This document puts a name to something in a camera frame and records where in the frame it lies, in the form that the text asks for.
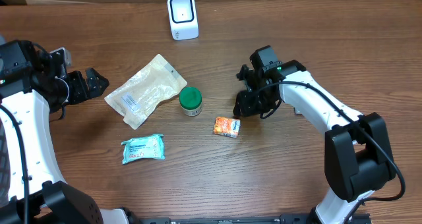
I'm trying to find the orange tissue pack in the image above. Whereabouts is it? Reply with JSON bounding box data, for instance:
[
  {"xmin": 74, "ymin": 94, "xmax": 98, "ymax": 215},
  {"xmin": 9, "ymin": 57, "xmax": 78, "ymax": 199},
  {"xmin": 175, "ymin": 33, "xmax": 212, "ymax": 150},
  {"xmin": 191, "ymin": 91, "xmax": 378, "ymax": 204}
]
[{"xmin": 213, "ymin": 117, "xmax": 241, "ymax": 138}]

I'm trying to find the beige pouch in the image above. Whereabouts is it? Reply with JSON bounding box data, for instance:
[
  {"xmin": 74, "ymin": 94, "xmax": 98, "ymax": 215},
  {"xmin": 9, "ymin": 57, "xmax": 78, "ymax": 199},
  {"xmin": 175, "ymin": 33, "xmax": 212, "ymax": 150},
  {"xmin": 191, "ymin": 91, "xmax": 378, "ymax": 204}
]
[{"xmin": 105, "ymin": 54, "xmax": 187, "ymax": 130}]

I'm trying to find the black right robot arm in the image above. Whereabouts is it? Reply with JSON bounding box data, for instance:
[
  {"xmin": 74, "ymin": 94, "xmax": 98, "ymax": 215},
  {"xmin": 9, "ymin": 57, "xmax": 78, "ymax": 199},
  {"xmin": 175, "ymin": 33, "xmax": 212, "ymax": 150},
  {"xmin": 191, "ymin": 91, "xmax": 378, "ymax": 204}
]
[{"xmin": 233, "ymin": 45, "xmax": 399, "ymax": 223}]

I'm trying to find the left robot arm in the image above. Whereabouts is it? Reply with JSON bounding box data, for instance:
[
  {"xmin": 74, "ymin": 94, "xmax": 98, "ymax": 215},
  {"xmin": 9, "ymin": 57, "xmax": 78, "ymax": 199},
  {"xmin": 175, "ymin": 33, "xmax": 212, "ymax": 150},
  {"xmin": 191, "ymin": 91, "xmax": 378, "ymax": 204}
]
[{"xmin": 1, "ymin": 40, "xmax": 140, "ymax": 224}]

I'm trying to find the grey plastic mesh basket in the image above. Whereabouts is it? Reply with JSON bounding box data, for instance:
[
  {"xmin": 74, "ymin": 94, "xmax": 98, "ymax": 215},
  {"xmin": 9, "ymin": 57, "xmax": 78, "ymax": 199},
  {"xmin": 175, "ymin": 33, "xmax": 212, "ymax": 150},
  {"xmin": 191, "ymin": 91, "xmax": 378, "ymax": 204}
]
[{"xmin": 0, "ymin": 125, "xmax": 10, "ymax": 207}]

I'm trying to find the light blue wipes pack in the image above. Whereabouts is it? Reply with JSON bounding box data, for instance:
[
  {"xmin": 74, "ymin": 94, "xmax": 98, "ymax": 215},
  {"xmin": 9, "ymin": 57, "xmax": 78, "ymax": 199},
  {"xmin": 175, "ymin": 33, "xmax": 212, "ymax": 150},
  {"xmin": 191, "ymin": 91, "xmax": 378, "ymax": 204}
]
[{"xmin": 121, "ymin": 134, "xmax": 166, "ymax": 165}]

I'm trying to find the green lid jar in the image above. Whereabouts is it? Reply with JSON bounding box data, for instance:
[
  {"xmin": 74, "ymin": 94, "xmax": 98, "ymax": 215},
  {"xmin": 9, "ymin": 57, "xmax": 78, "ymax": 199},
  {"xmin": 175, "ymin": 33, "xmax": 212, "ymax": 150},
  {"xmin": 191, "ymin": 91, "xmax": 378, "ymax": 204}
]
[{"xmin": 179, "ymin": 87, "xmax": 202, "ymax": 117}]

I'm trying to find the white barcode scanner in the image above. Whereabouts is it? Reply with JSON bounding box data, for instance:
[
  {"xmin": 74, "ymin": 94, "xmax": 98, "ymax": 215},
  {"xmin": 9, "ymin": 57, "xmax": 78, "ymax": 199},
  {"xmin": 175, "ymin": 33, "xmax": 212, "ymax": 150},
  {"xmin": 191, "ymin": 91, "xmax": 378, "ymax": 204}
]
[{"xmin": 167, "ymin": 0, "xmax": 199, "ymax": 41}]

